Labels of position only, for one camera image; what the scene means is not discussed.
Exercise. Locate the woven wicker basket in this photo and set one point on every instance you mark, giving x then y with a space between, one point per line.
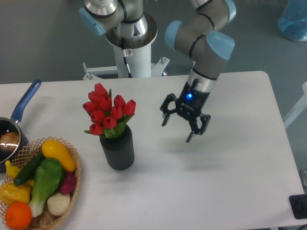
45 221

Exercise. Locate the purple red radish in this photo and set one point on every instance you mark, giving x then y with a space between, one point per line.
68 184

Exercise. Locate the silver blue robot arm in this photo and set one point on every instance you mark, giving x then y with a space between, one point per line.
200 39

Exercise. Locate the dark green cucumber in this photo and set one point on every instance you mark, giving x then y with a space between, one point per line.
28 171

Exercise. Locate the white frame bar right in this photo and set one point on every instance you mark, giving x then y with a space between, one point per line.
297 109

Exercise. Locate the yellow bell pepper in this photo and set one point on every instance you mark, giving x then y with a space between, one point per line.
10 193

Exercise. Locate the orange fruit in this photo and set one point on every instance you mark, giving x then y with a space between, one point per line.
18 216

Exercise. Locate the red tulip bouquet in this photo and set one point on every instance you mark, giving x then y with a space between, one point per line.
109 116

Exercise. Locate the yellow squash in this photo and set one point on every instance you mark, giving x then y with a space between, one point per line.
54 149

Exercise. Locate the dark grey ribbed vase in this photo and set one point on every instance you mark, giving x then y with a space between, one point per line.
119 152

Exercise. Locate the black device at edge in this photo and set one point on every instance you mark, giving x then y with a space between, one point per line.
299 205

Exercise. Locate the brown bread roll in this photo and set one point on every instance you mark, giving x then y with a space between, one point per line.
9 141

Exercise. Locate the blue handled saucepan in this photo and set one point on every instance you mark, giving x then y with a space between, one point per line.
12 124

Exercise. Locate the small yellow banana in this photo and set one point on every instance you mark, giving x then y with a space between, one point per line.
12 171

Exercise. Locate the white garlic bulb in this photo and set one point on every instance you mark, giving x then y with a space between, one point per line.
58 203

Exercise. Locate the green bok choy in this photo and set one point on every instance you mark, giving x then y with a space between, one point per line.
47 178

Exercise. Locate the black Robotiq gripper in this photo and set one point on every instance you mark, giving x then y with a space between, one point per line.
193 105

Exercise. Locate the blue plastic bag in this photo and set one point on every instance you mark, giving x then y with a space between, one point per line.
293 22

